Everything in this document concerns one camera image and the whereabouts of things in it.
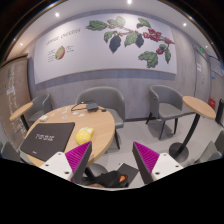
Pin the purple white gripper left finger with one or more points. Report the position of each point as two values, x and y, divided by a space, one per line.
70 165

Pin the grey chair lower right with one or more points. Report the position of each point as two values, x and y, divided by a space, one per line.
214 150

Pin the small wooden table left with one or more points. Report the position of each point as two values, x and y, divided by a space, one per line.
19 113

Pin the round wooden table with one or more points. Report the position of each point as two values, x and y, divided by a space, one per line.
101 121

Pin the white small box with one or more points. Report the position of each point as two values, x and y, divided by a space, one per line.
43 118

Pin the black power adapter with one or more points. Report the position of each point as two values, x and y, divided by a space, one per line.
92 107

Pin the grey door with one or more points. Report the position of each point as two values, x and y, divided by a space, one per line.
202 85

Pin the small round side table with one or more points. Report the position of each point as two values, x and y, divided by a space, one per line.
179 151

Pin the black bag on floor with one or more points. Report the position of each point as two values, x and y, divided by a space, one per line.
120 178

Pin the yellow computer mouse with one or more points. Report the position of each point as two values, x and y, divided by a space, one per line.
84 135

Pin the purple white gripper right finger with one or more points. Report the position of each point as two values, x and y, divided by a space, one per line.
152 165

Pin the grey armchair at right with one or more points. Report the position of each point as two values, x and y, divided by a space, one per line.
165 103

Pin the grey armchair at left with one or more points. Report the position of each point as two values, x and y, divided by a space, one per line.
41 105

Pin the grey armchair behind table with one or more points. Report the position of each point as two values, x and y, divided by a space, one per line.
109 98

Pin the black mouse pad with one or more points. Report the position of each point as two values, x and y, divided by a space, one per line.
47 139

